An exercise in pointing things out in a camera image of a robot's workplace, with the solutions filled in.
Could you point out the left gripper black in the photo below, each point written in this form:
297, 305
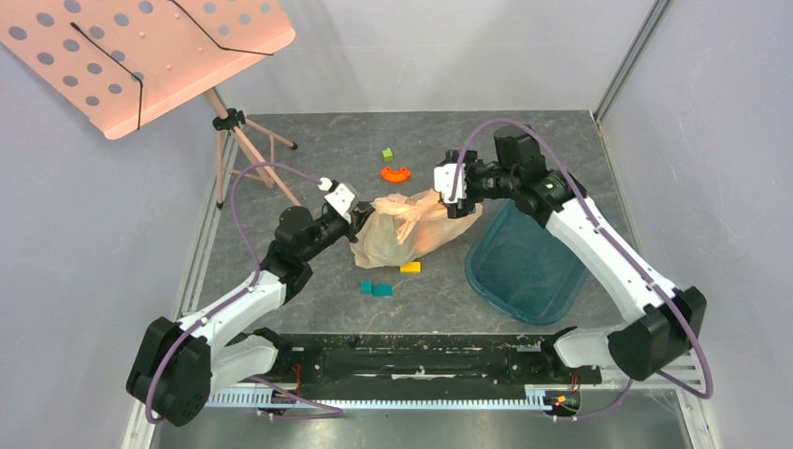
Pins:
358, 217

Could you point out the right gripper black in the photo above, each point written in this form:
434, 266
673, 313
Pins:
458, 202

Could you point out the translucent orange plastic bag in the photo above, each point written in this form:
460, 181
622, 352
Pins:
404, 228

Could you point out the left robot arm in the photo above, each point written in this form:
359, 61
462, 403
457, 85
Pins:
180, 364

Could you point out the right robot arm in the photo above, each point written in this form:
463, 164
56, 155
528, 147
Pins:
661, 320

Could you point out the teal cube block left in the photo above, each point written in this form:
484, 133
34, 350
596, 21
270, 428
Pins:
366, 287

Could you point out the teal cube block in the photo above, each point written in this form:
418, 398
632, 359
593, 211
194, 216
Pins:
382, 290
366, 287

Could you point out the orange curved toy block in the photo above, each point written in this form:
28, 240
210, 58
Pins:
391, 175

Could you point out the teal cube block right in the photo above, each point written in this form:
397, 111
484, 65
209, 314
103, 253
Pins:
382, 290

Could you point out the teal transparent plastic tray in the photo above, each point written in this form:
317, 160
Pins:
522, 270

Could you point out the green cube block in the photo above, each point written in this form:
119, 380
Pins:
387, 155

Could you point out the yellow rectangular block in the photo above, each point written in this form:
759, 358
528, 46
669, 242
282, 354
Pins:
412, 267

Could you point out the pink music stand tripod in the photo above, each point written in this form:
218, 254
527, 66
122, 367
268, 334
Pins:
230, 123

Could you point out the pink perforated music stand desk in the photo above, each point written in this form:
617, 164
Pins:
124, 64

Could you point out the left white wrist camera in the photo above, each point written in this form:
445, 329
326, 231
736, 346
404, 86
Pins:
340, 196

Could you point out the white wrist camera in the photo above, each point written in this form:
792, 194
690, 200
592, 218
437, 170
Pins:
449, 183
340, 196

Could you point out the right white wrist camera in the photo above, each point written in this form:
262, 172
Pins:
449, 183

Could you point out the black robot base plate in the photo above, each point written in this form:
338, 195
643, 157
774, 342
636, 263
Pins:
323, 358

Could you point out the aluminium frame rail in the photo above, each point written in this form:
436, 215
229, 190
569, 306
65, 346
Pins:
178, 399

